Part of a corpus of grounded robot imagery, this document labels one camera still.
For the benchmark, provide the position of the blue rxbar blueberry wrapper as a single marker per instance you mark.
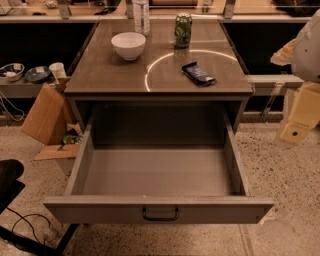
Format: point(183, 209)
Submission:
point(198, 75)

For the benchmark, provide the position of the green snack bag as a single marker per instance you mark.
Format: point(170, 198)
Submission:
point(71, 139)

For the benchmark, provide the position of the brown cardboard box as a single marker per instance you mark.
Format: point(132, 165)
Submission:
point(49, 116)

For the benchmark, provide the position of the clear plastic water bottle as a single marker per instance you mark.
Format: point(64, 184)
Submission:
point(141, 16)

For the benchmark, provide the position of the green soda can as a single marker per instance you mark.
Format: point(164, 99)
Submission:
point(182, 32)

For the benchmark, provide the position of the low grey shelf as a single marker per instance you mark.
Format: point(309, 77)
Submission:
point(25, 89)

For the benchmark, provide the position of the open grey top drawer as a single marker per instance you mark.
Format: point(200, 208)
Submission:
point(135, 157)

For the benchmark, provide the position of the grey drawer cabinet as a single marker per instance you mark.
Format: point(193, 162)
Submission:
point(157, 74)

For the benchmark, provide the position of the black chair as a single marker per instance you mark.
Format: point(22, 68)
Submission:
point(10, 187)

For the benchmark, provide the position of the black drawer handle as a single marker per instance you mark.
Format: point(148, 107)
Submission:
point(160, 214)

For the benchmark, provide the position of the white paper cup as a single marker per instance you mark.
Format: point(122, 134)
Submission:
point(57, 70)

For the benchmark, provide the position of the white ceramic bowl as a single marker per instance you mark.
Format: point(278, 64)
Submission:
point(129, 45)

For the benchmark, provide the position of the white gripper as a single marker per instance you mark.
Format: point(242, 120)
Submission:
point(308, 53)

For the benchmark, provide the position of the blue patterned bowl left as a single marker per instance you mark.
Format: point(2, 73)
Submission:
point(12, 72)

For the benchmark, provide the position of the dark blue bowl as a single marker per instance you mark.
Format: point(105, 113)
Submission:
point(38, 74)

